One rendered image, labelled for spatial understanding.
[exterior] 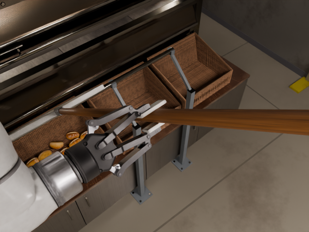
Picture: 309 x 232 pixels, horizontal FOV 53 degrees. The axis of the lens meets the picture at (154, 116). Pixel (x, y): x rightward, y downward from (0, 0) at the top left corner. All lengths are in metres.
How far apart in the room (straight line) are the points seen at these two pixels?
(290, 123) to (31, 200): 0.41
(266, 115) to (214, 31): 3.98
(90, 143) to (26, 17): 1.33
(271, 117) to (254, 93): 3.20
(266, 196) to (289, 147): 0.61
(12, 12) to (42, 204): 1.39
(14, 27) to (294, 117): 1.63
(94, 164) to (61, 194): 0.08
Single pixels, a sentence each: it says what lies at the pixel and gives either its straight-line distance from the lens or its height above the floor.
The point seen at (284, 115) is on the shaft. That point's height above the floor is 2.19.
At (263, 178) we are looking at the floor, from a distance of 2.98.
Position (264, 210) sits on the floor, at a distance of 2.84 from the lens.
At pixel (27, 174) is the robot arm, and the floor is 2.02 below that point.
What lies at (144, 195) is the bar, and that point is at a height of 0.01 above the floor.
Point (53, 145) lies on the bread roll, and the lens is 2.33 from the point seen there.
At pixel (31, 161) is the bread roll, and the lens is 2.30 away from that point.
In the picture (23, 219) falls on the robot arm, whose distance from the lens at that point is 0.57.
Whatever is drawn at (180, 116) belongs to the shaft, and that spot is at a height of 2.04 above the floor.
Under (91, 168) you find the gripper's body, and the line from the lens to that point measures 0.59.
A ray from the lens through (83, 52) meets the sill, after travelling 2.15.
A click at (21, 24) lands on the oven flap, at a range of 1.86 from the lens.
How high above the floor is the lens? 2.48
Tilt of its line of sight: 50 degrees down
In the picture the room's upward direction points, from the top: straight up
